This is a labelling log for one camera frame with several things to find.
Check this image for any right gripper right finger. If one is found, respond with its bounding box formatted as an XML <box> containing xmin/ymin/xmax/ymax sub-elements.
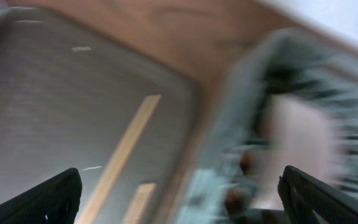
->
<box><xmin>278</xmin><ymin>166</ymin><xmax>358</xmax><ymax>224</ymax></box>

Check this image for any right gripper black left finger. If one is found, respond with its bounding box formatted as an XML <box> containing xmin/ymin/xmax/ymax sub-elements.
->
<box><xmin>0</xmin><ymin>168</ymin><xmax>82</xmax><ymax>224</ymax></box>

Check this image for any pink white bowl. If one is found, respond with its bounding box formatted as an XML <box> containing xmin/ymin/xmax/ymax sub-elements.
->
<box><xmin>250</xmin><ymin>95</ymin><xmax>342</xmax><ymax>210</ymax></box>

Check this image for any wooden chopstick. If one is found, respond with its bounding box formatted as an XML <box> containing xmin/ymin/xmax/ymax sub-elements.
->
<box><xmin>76</xmin><ymin>95</ymin><xmax>161</xmax><ymax>224</ymax></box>
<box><xmin>122</xmin><ymin>182</ymin><xmax>157</xmax><ymax>224</ymax></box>

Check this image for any grey dishwasher rack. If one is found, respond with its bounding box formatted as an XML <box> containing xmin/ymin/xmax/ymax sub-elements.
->
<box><xmin>175</xmin><ymin>29</ymin><xmax>358</xmax><ymax>223</ymax></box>

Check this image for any brown serving tray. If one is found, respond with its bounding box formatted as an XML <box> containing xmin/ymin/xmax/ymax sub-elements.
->
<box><xmin>0</xmin><ymin>7</ymin><xmax>198</xmax><ymax>223</ymax></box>

